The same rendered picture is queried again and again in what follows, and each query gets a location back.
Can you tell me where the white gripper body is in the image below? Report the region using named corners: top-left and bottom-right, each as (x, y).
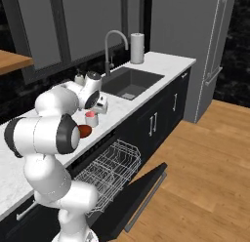
top-left (92, 101), bottom-right (109, 115)

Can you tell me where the white cup with red top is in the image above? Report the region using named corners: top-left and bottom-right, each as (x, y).
top-left (84, 110), bottom-right (100, 129)

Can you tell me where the red bowl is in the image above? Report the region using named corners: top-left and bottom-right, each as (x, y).
top-left (77, 124), bottom-right (93, 140)

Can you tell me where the black cupboard door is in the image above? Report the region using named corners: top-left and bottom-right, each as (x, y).
top-left (136, 103), bottom-right (155, 164)
top-left (153, 89), bottom-right (170, 147)
top-left (167, 77), bottom-right (190, 132)

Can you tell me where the black dishwasher door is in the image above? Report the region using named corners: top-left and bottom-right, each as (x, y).
top-left (87, 161), bottom-right (169, 242)

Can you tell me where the white soap dispenser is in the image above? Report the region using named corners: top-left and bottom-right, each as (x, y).
top-left (73, 69), bottom-right (87, 86)

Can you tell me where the dark grey sink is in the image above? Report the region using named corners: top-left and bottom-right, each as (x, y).
top-left (101, 66), bottom-right (166, 101)

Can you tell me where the grey curved tap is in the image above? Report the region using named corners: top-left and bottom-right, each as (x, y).
top-left (104, 29), bottom-right (130, 77)

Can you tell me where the white paper towel roll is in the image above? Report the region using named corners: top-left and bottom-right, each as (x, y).
top-left (130, 32), bottom-right (146, 65)

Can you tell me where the grey window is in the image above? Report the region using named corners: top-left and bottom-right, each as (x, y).
top-left (9, 0), bottom-right (152, 85)

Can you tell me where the wooden shelf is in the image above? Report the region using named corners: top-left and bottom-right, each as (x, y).
top-left (0, 49), bottom-right (35, 76)

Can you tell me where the grey fridge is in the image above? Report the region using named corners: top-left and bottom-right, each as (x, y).
top-left (149, 0), bottom-right (237, 124)

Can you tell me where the black drawer front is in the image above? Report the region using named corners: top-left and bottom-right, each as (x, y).
top-left (0, 192), bottom-right (63, 242)

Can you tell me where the silver cupboard handle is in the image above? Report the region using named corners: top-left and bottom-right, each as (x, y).
top-left (172, 92), bottom-right (179, 112)
top-left (152, 111), bottom-right (159, 134)
top-left (147, 112), bottom-right (154, 138)

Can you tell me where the white wire dishwasher rack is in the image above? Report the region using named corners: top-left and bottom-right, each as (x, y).
top-left (73, 139), bottom-right (143, 219)

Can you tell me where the grey dishwasher door handle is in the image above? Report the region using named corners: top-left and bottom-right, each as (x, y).
top-left (124, 172), bottom-right (168, 233)

